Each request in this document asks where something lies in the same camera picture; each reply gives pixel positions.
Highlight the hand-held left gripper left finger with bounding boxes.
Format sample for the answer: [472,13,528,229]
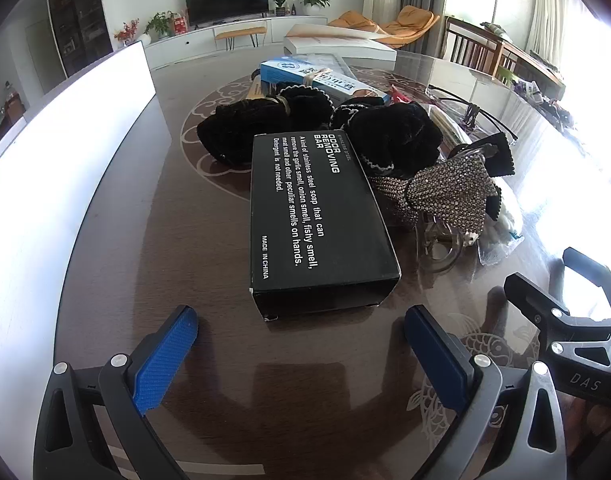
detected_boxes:
[33,304,200,480]

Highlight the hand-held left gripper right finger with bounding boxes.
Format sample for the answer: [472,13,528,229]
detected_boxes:
[404,305,583,480]

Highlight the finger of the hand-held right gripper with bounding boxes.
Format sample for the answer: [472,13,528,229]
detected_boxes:
[563,247,611,318]
[504,272,611,356]

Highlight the black printed cardboard box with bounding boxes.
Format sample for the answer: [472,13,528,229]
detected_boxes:
[250,130,402,322]

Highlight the large white cardboard box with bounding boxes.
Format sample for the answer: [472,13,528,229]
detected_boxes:
[0,40,159,461]

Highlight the black scrunchie with white trim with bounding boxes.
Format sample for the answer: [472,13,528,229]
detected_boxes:
[330,100,442,177]

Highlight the bag of cotton swabs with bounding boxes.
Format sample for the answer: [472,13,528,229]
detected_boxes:
[478,180,526,266]

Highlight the clear plastic hair claw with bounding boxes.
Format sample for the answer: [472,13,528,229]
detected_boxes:
[415,210,479,276]

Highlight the rhinestone bow hair clip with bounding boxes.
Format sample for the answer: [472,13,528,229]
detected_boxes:
[373,152,503,241]

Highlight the black lens cloth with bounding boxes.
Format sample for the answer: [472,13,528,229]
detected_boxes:
[478,135,517,177]

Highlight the row of cluttered small items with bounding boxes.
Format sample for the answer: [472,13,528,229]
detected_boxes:
[515,80,576,121]

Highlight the silver foil packet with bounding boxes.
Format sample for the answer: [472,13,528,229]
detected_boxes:
[430,109,471,148]

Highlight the thin-framed eyeglasses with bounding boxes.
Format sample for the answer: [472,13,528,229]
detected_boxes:
[425,85,519,141]

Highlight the wooden side table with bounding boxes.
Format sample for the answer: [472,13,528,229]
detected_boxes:
[495,35,569,101]

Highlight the plain black velvet scrunchie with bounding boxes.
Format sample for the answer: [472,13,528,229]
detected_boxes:
[196,94,292,167]

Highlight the dark wooden chair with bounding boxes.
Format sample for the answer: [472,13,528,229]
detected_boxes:
[443,16,503,78]

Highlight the white sheer curtain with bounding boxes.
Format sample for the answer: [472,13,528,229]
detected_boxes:
[528,0,586,68]

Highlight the black scrunchie with beaded trim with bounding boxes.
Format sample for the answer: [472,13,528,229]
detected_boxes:
[277,85,336,111]

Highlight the orange lounge chair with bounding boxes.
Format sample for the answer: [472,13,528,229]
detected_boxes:
[328,5,441,50]

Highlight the blue and white ointment box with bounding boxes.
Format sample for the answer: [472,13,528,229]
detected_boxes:
[260,57,392,107]

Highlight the white television cabinet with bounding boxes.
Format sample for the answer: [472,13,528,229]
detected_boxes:
[143,12,331,71]

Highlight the white flat box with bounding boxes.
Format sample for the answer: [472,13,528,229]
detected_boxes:
[284,23,397,63]

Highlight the red flower arrangement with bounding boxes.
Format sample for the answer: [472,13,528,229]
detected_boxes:
[114,19,141,43]

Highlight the bushy green potted plant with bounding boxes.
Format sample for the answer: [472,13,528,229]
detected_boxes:
[146,11,175,40]

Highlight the wooden bench with hairpin legs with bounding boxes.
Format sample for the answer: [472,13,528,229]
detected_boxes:
[214,26,268,51]

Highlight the dark glass display cabinet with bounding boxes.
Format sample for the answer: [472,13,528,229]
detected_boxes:
[46,0,114,93]

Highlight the black television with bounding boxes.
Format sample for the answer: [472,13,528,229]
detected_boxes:
[184,0,269,26]

